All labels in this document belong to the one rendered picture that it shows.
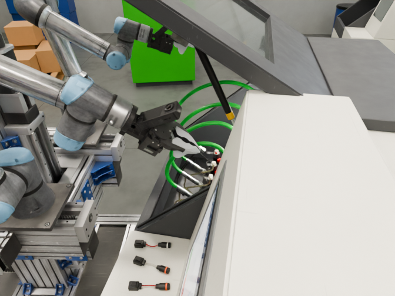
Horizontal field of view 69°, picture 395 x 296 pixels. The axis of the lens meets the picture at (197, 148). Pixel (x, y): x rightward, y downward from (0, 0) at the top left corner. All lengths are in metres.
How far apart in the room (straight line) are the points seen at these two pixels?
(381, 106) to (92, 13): 7.53
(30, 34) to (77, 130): 4.72
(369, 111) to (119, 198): 2.21
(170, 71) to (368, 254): 4.28
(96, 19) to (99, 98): 7.31
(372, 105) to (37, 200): 1.06
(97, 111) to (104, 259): 1.42
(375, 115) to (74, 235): 1.02
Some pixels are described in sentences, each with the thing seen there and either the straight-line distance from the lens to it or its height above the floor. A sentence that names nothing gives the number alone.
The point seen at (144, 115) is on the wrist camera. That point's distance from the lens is 0.73.
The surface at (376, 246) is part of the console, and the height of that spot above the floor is 1.55.
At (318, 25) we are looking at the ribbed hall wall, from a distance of 8.08.
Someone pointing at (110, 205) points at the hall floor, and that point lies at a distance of 2.61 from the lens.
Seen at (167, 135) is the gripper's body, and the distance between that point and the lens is 0.74.
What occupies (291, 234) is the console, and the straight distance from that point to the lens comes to 0.36.
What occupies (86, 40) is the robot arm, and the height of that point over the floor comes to 1.49.
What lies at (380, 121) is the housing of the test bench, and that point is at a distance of 0.76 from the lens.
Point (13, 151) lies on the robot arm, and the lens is 1.12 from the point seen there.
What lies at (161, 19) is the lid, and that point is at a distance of 0.64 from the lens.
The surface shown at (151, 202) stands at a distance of 1.22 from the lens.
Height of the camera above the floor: 1.82
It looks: 35 degrees down
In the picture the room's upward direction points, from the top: straight up
